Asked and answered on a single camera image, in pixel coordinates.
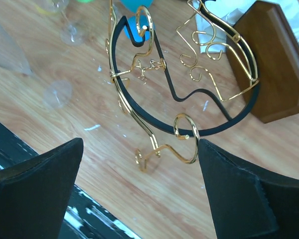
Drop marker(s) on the folded cream cloth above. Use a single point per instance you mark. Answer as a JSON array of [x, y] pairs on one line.
[[249, 17]]

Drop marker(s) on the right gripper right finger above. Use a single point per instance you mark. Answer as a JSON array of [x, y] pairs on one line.
[[248, 201]]

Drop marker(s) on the green plastic goblet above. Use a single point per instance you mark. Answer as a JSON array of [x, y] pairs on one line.
[[84, 1]]

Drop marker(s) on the tall clear champagne flute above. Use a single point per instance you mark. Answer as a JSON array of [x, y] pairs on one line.
[[13, 58]]

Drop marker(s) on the short clear wine glass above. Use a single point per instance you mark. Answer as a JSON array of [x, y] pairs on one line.
[[72, 33]]

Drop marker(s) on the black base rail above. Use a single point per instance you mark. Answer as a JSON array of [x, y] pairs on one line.
[[84, 218]]

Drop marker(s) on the gold and black wine glass rack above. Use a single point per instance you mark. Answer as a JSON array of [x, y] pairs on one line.
[[275, 147]]

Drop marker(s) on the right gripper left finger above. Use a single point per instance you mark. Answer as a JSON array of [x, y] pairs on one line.
[[34, 194]]

